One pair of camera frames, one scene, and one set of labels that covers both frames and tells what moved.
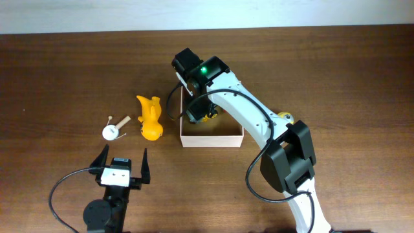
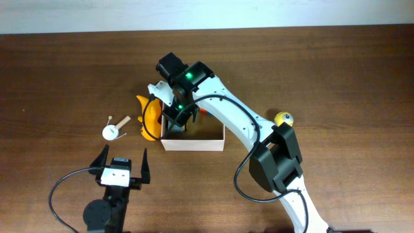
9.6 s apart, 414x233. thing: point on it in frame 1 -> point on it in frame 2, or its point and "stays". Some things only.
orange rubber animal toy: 151,128 stays
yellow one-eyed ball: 287,116 stays
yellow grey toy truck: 206,118 -> 175,127
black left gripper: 136,182 stays
